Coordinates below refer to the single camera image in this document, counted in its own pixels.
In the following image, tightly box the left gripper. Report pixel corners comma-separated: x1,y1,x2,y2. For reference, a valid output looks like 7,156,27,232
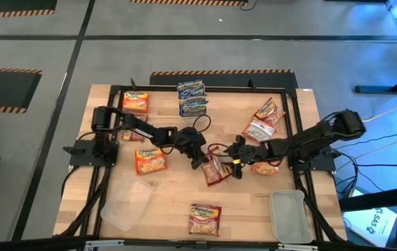
176,125,215,171

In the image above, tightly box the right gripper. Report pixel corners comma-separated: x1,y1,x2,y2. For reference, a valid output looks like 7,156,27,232
221,135,269,180

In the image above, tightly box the red Maruchan ramen pack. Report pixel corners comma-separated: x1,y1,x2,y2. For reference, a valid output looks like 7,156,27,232
200,145,235,188
120,114,150,142
188,202,223,238

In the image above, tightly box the orange Maruchan ramen pack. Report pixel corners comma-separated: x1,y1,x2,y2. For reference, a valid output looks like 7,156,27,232
120,90,150,114
253,96,287,126
134,147,169,177
250,161,280,177
241,116,278,143

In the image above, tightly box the blue Maruchan ramen pack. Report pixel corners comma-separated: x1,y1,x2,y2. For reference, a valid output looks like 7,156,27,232
178,86,207,100
176,79,205,93
178,96,209,108
179,103,209,118

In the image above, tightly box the black striped-edge floor mat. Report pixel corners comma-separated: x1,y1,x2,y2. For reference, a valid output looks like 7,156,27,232
0,0,59,20
130,0,250,8
0,66,43,114
148,69,299,89

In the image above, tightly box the light grey plastic bin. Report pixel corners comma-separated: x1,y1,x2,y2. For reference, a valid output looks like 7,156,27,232
267,189,315,245

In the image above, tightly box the clear plastic bin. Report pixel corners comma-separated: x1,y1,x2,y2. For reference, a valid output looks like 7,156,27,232
100,173,153,232

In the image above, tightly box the black desk beam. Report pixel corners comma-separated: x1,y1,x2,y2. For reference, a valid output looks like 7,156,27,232
337,183,397,213

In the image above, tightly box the white printed box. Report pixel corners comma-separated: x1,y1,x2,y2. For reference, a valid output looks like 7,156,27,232
343,205,397,247

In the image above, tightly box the black crossbar with brackets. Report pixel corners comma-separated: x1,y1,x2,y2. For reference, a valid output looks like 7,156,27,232
0,235,397,251

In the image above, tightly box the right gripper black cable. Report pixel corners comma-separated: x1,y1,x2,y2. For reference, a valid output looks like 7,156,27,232
207,142,233,158

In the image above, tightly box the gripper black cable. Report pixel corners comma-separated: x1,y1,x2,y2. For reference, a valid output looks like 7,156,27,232
207,142,233,158
191,114,212,135

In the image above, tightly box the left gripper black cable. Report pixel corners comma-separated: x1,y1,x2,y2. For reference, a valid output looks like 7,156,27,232
191,114,212,135

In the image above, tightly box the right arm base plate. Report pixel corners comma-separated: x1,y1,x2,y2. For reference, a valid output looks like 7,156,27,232
288,149,337,172

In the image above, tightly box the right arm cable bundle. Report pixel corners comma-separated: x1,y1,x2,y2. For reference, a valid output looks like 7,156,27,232
295,169,346,244

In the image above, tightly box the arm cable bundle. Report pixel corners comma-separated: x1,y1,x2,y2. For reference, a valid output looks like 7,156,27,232
295,169,346,244
58,165,113,238

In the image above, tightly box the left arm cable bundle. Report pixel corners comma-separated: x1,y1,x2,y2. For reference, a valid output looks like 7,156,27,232
58,165,113,238

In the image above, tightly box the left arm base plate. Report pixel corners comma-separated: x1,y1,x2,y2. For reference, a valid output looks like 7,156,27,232
62,138,120,168

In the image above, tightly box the black floor cable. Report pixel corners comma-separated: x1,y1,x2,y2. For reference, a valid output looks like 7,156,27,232
333,127,397,197

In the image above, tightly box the beige floor cable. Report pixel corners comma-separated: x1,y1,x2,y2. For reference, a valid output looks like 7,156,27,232
361,94,397,123

